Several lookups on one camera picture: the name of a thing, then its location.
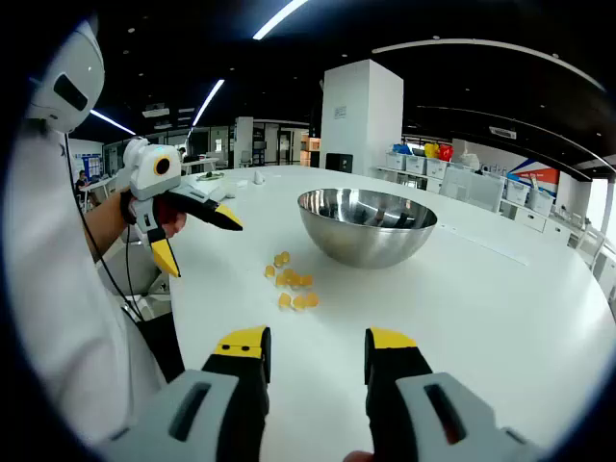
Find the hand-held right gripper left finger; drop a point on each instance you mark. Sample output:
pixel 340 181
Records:
pixel 226 394

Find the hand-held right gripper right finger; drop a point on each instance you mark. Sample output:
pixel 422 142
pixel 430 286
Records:
pixel 409 394

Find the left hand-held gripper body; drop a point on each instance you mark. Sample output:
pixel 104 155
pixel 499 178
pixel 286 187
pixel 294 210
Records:
pixel 144 173

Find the pile of yellow QQ candies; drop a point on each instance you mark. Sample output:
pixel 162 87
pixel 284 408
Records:
pixel 291 279

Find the stainless steel bowl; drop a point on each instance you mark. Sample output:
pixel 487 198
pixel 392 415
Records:
pixel 366 240

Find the person's left hand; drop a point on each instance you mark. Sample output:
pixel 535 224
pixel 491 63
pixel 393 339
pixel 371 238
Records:
pixel 175 222

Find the person's right hand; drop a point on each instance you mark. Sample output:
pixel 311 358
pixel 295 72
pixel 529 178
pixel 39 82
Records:
pixel 361 457

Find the small white plate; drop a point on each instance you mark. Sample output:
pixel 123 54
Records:
pixel 211 177

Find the linear ceiling light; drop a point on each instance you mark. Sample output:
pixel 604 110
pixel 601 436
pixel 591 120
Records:
pixel 113 122
pixel 279 19
pixel 209 102

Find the small white object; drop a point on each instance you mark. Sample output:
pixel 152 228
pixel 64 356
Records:
pixel 259 178

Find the person's black trousers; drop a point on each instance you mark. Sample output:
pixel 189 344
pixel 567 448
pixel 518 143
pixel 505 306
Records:
pixel 161 346

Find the white table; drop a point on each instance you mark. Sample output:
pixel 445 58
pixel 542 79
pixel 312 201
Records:
pixel 481 337

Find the white head-worn device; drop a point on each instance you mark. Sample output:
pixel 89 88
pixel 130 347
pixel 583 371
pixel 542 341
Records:
pixel 72 62

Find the black box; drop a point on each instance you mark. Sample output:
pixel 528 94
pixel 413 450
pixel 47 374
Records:
pixel 339 162

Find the white square column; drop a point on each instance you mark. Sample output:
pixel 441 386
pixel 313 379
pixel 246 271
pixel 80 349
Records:
pixel 361 115

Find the blue bag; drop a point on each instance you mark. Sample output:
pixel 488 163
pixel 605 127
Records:
pixel 402 149

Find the row of white storage boxes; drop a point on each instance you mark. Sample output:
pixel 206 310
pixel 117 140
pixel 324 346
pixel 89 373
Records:
pixel 418 164

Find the yellow bag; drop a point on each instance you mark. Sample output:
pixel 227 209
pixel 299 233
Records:
pixel 430 150

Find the white plastic bag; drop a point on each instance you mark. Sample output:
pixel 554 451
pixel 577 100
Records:
pixel 469 160

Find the red bag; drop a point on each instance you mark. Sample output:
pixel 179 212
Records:
pixel 445 153

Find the ceiling air conditioner vent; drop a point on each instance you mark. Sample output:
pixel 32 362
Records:
pixel 503 133

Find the red blue striped wall banner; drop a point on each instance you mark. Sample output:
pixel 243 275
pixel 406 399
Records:
pixel 534 175

